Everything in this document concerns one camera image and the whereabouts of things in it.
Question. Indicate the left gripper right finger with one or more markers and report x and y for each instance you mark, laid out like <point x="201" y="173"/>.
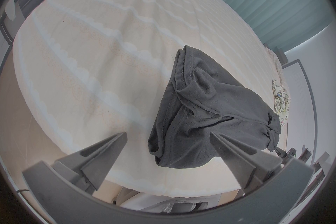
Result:
<point x="236" y="157"/>

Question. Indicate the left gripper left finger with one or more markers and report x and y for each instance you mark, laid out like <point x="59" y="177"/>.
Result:
<point x="105" y="157"/>

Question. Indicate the black T-shirt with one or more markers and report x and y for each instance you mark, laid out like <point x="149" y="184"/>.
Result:
<point x="204" y="118"/>

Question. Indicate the bed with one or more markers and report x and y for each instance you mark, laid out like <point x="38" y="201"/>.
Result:
<point x="91" y="60"/>

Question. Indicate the white printed pyjama top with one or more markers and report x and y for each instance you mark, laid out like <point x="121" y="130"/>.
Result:
<point x="282" y="102"/>

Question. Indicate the grey bedside table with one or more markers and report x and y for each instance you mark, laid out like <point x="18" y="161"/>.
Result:
<point x="280" y="56"/>

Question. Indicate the blue-green curtain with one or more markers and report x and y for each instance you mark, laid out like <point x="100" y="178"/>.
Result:
<point x="275" y="2"/>

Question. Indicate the white cloth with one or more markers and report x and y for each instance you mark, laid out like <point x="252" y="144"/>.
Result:
<point x="11" y="9"/>

